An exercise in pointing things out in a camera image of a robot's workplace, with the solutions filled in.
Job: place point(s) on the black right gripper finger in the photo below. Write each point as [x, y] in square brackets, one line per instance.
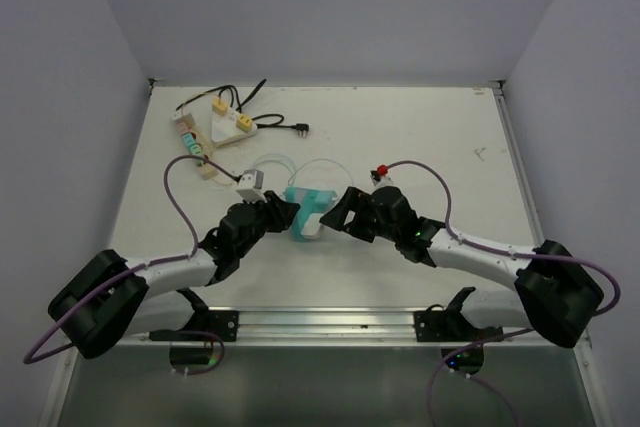
[338, 218]
[356, 200]

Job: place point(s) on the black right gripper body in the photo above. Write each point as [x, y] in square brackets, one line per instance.
[368, 225]

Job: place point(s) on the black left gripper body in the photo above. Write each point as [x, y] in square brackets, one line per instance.
[247, 244]

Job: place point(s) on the light blue usb charger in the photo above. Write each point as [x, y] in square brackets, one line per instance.
[294, 194]

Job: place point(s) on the white cube charger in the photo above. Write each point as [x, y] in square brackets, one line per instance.
[312, 228]

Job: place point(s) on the teal power strip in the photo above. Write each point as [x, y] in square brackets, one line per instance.
[315, 202]

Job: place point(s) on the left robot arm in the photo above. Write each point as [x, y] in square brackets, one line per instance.
[98, 306]

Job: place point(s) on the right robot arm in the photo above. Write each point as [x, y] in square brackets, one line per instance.
[542, 289]

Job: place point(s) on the beige power strip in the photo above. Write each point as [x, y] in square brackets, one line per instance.
[196, 143]

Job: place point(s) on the green cube charger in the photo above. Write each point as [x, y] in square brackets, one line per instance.
[196, 150]

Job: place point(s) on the white triangular power strip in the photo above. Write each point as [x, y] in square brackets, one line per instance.
[224, 130]

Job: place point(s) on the yellow cube charger front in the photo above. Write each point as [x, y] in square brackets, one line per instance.
[244, 122]

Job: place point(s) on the yellow cube charger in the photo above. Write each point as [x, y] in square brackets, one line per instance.
[219, 106]
[244, 122]

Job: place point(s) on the teal cube charger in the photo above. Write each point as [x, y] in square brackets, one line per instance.
[188, 139]

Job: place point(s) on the pink cube charger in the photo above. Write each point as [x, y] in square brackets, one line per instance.
[182, 127]

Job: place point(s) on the yellow cube charger rear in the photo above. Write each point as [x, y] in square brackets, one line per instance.
[219, 106]

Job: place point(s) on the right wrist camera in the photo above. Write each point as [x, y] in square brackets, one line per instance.
[380, 177]

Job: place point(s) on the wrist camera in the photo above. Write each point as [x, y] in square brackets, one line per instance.
[249, 186]
[380, 177]

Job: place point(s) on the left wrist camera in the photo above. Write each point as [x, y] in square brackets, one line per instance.
[249, 186]

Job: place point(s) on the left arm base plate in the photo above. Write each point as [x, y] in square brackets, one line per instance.
[222, 323]

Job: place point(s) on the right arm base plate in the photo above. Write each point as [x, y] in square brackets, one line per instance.
[447, 324]

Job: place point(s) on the aluminium front rail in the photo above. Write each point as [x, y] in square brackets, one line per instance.
[320, 324]

